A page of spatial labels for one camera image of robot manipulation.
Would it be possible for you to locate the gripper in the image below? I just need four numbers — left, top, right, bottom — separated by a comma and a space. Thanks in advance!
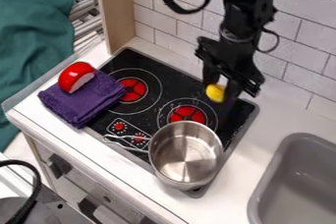
193, 31, 267, 102

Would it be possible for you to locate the yellow toy knife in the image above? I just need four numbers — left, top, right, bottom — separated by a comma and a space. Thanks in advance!
204, 83, 228, 104

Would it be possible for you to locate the toy stove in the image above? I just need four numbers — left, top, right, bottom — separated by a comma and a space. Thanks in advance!
84, 47, 260, 199

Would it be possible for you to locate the silver pot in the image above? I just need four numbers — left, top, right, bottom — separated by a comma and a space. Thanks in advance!
102, 120, 226, 192

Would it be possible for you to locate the toy sink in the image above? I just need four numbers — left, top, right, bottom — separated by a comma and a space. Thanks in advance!
245, 132, 336, 224

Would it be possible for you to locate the purple cloth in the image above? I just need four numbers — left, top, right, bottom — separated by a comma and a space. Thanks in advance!
36, 68, 129, 131

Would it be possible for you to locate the red and white toy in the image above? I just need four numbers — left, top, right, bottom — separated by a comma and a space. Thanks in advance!
56, 61, 97, 94

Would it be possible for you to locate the green cloth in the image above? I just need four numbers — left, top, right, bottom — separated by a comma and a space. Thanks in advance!
0, 0, 77, 153

